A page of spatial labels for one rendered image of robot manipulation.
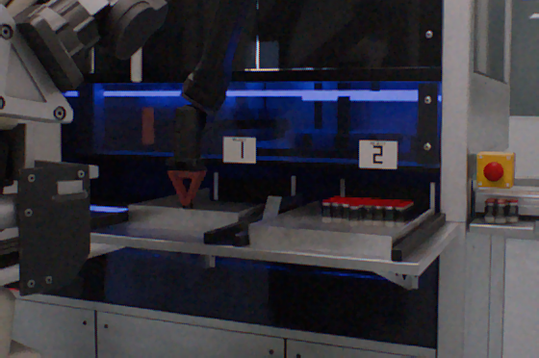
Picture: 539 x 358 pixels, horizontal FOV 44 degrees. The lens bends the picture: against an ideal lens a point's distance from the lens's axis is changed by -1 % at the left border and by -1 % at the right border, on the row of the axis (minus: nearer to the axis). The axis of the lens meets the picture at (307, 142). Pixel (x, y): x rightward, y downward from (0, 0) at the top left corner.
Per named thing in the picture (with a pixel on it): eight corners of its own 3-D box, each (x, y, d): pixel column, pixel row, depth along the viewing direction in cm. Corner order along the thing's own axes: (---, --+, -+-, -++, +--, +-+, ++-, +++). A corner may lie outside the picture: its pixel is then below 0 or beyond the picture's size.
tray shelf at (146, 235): (192, 207, 176) (192, 199, 176) (464, 225, 150) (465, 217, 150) (64, 240, 131) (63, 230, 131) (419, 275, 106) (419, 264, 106)
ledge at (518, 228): (477, 222, 155) (477, 214, 155) (536, 226, 150) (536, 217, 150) (469, 232, 142) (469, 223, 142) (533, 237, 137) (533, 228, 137)
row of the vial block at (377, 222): (323, 221, 143) (323, 199, 143) (406, 227, 136) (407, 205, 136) (320, 222, 141) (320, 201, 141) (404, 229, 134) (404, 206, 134)
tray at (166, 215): (208, 200, 174) (208, 187, 174) (302, 207, 164) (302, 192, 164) (128, 220, 142) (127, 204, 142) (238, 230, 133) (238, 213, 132)
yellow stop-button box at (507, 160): (480, 183, 147) (481, 150, 147) (514, 185, 145) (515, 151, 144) (475, 187, 140) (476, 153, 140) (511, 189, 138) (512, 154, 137)
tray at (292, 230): (318, 216, 151) (318, 200, 151) (433, 224, 141) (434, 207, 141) (248, 243, 120) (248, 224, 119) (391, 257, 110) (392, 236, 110)
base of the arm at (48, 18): (-24, 30, 75) (31, 21, 68) (29, -7, 80) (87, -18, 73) (20, 91, 80) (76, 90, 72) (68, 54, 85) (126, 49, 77)
